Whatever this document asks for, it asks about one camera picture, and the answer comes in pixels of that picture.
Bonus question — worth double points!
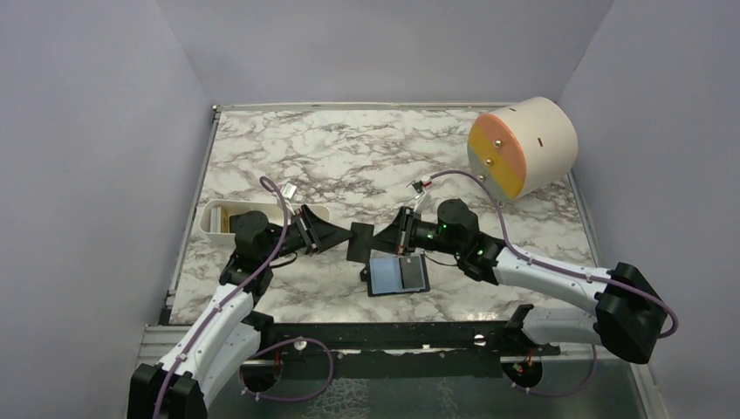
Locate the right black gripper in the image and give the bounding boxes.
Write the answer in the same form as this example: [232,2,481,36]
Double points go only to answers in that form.
[365,205,463,256]

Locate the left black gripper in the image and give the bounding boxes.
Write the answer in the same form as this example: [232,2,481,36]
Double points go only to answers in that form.
[261,204,353,264]

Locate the black card holder blue sleeves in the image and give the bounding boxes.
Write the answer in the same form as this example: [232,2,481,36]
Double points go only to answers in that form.
[360,254,430,297]

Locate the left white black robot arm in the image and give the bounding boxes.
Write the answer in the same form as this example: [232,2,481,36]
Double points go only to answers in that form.
[127,205,353,418]

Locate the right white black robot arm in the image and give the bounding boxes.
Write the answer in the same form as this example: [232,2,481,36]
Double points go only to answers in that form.
[369,199,668,364]

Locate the stack of credit cards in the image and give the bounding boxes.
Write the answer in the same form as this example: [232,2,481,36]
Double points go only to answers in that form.
[209,205,230,234]

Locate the white plastic tray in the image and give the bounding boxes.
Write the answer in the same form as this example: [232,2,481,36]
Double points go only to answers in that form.
[198,199,331,238]

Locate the cream cylinder drum colored face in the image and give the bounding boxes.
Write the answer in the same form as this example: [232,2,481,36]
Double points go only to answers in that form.
[467,97,579,202]

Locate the aluminium table frame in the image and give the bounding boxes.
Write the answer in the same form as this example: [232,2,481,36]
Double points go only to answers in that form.
[121,102,668,419]

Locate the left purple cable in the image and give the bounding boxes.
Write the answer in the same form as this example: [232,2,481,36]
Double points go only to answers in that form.
[151,176,335,419]

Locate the purple cable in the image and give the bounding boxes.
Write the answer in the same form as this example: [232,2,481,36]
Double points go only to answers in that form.
[151,176,335,419]
[407,169,679,399]

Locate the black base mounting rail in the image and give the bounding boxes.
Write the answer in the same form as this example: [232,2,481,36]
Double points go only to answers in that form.
[239,320,560,386]

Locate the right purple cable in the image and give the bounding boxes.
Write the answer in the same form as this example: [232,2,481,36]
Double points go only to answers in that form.
[407,169,679,399]

